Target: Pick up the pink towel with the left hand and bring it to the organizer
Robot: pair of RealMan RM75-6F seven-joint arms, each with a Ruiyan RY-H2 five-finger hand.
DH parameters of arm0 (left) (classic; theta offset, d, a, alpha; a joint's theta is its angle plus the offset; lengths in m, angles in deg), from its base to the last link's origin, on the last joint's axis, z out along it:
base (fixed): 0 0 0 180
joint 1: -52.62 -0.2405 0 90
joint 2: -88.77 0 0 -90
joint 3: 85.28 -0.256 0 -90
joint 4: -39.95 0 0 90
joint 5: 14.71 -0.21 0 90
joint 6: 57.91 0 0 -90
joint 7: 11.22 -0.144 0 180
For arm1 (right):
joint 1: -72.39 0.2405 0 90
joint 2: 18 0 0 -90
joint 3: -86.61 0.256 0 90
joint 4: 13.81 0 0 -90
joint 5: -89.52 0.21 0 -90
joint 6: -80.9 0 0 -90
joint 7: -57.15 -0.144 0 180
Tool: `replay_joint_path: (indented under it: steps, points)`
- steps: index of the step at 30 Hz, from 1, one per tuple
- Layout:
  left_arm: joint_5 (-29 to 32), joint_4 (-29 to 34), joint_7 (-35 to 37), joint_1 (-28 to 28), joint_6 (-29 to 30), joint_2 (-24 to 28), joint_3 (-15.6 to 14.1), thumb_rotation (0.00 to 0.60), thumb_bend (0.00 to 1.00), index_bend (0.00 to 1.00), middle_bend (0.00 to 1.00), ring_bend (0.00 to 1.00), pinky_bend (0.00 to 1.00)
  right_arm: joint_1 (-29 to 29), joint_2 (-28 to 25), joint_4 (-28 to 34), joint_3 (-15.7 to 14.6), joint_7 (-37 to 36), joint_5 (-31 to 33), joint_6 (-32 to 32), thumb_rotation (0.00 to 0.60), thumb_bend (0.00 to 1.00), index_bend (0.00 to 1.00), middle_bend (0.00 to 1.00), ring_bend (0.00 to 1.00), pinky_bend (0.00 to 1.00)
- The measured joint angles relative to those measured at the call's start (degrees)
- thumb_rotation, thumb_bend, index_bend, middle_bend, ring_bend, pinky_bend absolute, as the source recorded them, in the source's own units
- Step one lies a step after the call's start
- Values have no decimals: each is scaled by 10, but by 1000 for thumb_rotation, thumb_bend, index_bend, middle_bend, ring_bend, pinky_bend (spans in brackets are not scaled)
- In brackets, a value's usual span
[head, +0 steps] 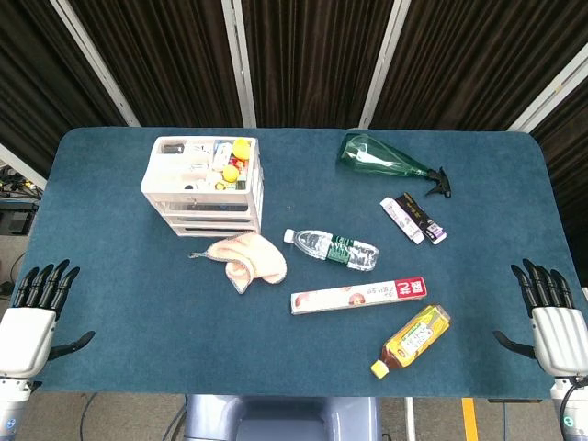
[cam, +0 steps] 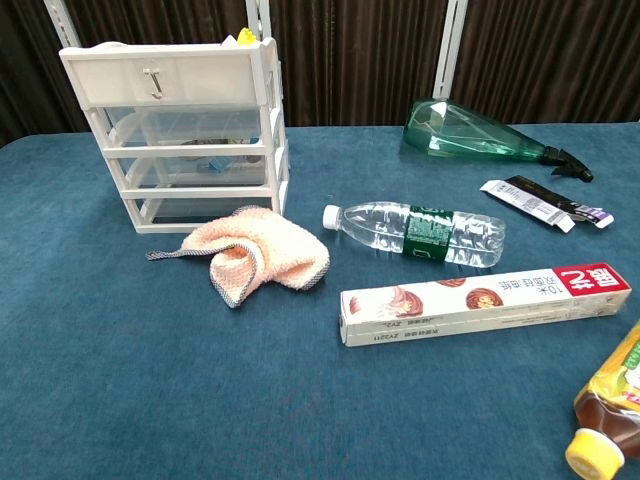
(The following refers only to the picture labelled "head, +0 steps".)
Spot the green spray bottle black trigger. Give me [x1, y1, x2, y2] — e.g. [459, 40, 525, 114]
[336, 132, 452, 198]

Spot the blue felt table cover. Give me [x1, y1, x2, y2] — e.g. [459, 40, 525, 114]
[20, 127, 578, 399]

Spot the white aluminium frame post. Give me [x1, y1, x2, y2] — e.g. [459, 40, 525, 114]
[0, 142, 47, 190]
[507, 43, 588, 133]
[220, 0, 257, 129]
[49, 0, 141, 128]
[357, 0, 417, 130]

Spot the silver-blue robot base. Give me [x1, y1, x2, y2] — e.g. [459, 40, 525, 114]
[183, 394, 382, 441]

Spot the white purple carton box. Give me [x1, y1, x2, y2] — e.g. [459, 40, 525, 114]
[379, 197, 426, 245]

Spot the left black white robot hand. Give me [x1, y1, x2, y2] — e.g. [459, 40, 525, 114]
[0, 259, 96, 379]

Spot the white plastic drawer organizer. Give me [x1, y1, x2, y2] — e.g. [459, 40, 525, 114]
[140, 135, 266, 239]

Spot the black purple carton box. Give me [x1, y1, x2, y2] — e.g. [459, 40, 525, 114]
[395, 193, 448, 245]

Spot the clear water bottle green label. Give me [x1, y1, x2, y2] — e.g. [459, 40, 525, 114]
[282, 228, 380, 273]

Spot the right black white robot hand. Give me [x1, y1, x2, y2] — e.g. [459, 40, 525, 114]
[492, 258, 588, 379]

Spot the yellow tea bottle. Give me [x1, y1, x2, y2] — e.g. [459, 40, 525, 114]
[370, 303, 452, 379]

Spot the long white red wrap box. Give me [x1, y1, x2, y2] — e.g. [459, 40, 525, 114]
[290, 276, 428, 316]

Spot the pink cloth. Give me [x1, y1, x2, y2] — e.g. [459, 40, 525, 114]
[187, 232, 288, 295]

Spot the bundle of floor cables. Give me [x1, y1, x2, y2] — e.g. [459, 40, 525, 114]
[0, 167, 45, 199]

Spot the black box device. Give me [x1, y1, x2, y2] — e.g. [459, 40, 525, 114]
[0, 201, 38, 236]

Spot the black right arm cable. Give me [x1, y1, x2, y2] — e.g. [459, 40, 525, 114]
[562, 380, 588, 441]

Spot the black curtain panel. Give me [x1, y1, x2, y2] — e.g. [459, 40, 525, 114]
[241, 0, 396, 129]
[68, 0, 243, 129]
[0, 0, 128, 175]
[369, 0, 588, 132]

